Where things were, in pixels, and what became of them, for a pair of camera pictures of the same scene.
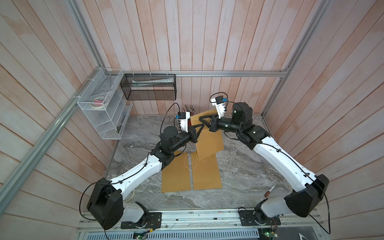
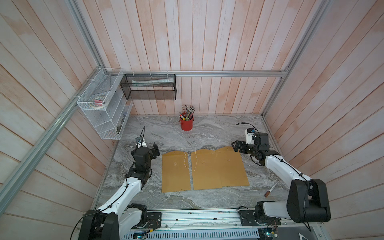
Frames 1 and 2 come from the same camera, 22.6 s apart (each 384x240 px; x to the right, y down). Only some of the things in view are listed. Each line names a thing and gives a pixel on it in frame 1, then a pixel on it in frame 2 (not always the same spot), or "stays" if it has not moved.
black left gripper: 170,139 -> 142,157
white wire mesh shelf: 103,99 stays
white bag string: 184,161 stays
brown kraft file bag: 208,142 -> 231,167
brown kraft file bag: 206,173 stays
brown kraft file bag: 175,176 stays
